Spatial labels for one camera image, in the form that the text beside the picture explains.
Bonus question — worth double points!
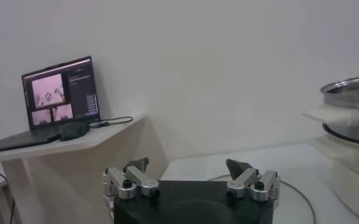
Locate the glass lid with cream handle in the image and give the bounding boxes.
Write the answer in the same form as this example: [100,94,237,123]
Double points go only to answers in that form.
[209,175,317,224]

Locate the black computer mouse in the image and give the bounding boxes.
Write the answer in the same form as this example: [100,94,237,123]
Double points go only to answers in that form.
[59,122,91,141]

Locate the black laptop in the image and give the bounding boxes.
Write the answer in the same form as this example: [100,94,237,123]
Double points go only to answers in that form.
[0,55,101,154]

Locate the cream electric cooker base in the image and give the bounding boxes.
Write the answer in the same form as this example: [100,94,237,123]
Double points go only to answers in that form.
[311,133,359,224]

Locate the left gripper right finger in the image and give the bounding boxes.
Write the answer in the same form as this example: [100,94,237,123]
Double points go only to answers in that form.
[226,158,281,203]

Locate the black hub cable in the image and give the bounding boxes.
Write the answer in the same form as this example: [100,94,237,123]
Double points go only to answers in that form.
[105,116,134,126]

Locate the white side desk with mouse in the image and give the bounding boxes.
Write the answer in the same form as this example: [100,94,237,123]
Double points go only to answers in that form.
[0,114,169,224]

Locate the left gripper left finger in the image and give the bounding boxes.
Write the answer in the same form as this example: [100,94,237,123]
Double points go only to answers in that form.
[102,156,161,200]

